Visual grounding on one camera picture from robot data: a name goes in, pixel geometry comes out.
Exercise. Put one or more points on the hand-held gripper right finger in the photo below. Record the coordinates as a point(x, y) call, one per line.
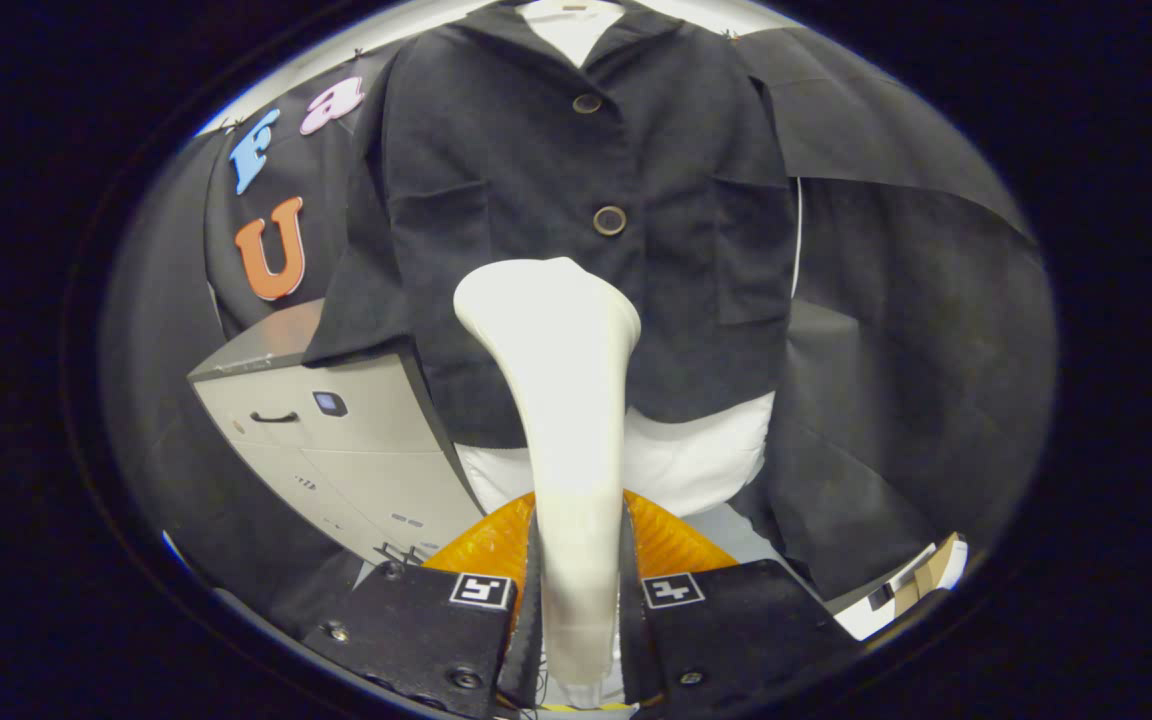
point(736, 630)

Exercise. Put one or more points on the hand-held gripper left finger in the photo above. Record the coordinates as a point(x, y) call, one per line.
point(416, 630)

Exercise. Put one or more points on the white garment steamer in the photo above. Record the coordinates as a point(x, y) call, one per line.
point(566, 400)

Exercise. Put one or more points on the black jacket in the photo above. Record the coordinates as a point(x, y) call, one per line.
point(496, 180)

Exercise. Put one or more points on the grey drawer cabinet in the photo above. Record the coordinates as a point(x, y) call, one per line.
point(356, 470)

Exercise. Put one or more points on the white mannequin torso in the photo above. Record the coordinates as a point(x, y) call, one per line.
point(696, 460)

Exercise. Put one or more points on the cardboard box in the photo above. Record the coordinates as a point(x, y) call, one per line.
point(926, 575)

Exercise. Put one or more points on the black backdrop cloth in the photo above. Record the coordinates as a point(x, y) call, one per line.
point(916, 350)

